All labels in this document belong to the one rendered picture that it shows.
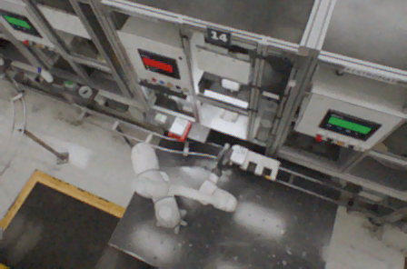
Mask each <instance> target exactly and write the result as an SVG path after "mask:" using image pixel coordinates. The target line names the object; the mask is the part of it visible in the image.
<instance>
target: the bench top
mask: <svg viewBox="0 0 407 269"><path fill-rule="evenodd" d="M184 146H185V142H180V141H172V140H169V139H166V138H161V140H160V143H159V144H158V147H160V148H164V149H167V150H174V151H178V152H183V151H184ZM222 150H223V148H220V147H217V146H214V145H208V144H199V143H189V148H188V153H197V154H188V155H186V154H181V153H172V152H168V151H165V150H161V149H159V148H156V149H155V155H156V156H157V161H158V164H159V170H160V172H164V173H165V174H167V176H168V177H169V180H170V182H172V183H174V184H181V185H183V186H188V187H190V188H192V189H195V190H197V191H199V190H200V188H201V186H202V184H203V182H205V179H206V178H207V177H208V174H209V173H211V172H212V170H213V168H215V164H214V163H215V161H216V159H215V158H212V157H208V156H203V155H198V154H209V155H212V156H214V157H217V155H218V154H219V153H220V152H222ZM279 167H281V168H284V169H286V170H291V171H292V172H294V173H298V174H301V175H305V176H307V177H309V178H313V179H314V180H316V181H321V182H323V183H325V184H329V185H331V186H335V187H337V188H339V189H342V184H337V183H335V182H333V181H329V180H327V179H325V178H321V177H319V176H317V175H313V174H309V173H305V172H304V171H301V170H298V169H296V168H292V167H290V166H289V165H285V164H281V163H280V164H279ZM206 180H207V179H206ZM292 185H295V186H296V187H298V188H302V189H303V190H307V191H310V192H311V193H316V194H318V195H322V196H323V197H326V198H330V199H332V200H334V201H337V202H339V201H340V197H341V193H342V191H339V190H337V189H333V188H331V187H330V186H326V185H323V184H318V183H316V182H314V181H311V180H309V179H307V178H303V177H301V176H299V175H295V176H294V179H293V184H292ZM217 187H218V188H219V189H222V190H224V191H225V192H227V193H229V194H231V195H232V196H234V198H235V199H236V200H237V207H236V209H234V211H232V212H226V211H224V210H223V209H218V208H216V207H215V206H213V204H201V203H200V202H199V201H198V200H195V199H191V198H188V197H186V196H180V195H176V194H175V195H174V199H175V201H176V204H177V206H178V209H181V210H185V211H186V215H185V216H184V219H183V221H184V222H187V226H183V225H181V226H180V228H179V234H174V232H171V231H169V230H168V229H164V228H163V227H162V226H157V222H158V221H157V218H156V215H155V209H154V201H153V198H147V197H142V196H141V195H139V194H138V193H137V192H136V191H135V192H134V194H133V196H132V197H131V199H130V202H129V203H128V205H127V207H126V209H125V212H124V213H123V216H122V217H121V219H120V222H119V223H118V225H117V227H116V228H115V230H114V233H113V235H112V238H111V239H110V241H109V244H110V245H112V246H114V247H115V248H118V249H120V250H123V251H125V252H126V253H129V254H130V255H133V256H134V257H136V258H139V259H141V260H144V261H145V262H147V263H149V264H151V265H154V266H156V267H157V268H160V269H325V267H326V263H327V260H328V253H329V250H330V247H331V240H332V238H333V229H334V226H335V223H334V222H335V219H336V216H337V210H338V206H339V204H336V203H334V202H332V201H328V200H326V199H323V198H321V197H319V196H316V195H313V194H309V193H306V192H304V191H302V190H298V189H296V188H294V187H290V188H289V190H288V191H287V190H286V185H285V184H282V183H278V182H276V181H274V180H270V179H268V178H267V177H260V176H258V175H256V174H251V173H249V172H245V171H244V170H240V169H238V167H236V166H234V165H233V164H229V165H228V167H227V168H226V169H225V171H223V174H222V176H221V177H220V182H219V184H218V185H217ZM123 224H124V227H123ZM258 234H260V236H259V235H258ZM322 244H324V246H322ZM128 245H130V247H129V246H128ZM288 245H289V246H290V248H287V246H288Z"/></svg>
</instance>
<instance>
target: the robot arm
mask: <svg viewBox="0 0 407 269"><path fill-rule="evenodd" d="M228 148H229V145H228V144H226V145H225V146H224V149H223V150H222V152H220V153H219V154H218V155H217V159H216V161H215V163H214V164H215V168H213V170H212V172H211V173H209V174H208V177H207V178H206V179H207V180H206V179H205V182H203V184H202V186H201V188H200V190H199V191H197V190H195V189H192V188H190V187H188V186H183V185H181V184H174V183H172V182H170V180H169V177H168V176H167V174H165V173H164V172H160V170H159V164H158V161H157V156H156V155H155V151H154V149H153V148H152V147H151V146H150V145H149V144H147V143H140V144H137V145H135V146H134V148H133V150H132V152H131V159H132V163H133V167H134V172H135V177H136V182H135V191H136V192H137V193H138V194H139V195H141V196H142V197H147V198H153V201H154V209H155V215H156V218H157V221H158V222H157V226H162V227H163V228H164V229H168V230H169V231H171V232H174V234H179V228H180V226H181V225H183V226H187V222H184V221H183V219H184V216H185V215H186V211H185V210H181V209H178V206H177V204H176V201H175V199H174V195H175V194H176V195H180V196H186V197H188V198H191V199H195V200H198V201H199V202H200V203H201V204H213V206H215V207H216V208H218V209H223V210H224V211H226V212H232V211H234V209H236V207H237V200H236V199H235V198H234V196H232V195H231V194H229V193H227V192H225V191H224V190H222V189H219V188H218V187H217V185H218V184H219V182H220V177H221V176H222V174H223V171H225V169H226V168H227V166H228V164H229V163H230V162H231V161H232V160H231V157H232V155H233V153H234V149H233V148H231V150H230V151H229V154H228V155H227V158H226V159H225V160H224V162H222V160H223V157H224V155H225V153H227V150H228Z"/></svg>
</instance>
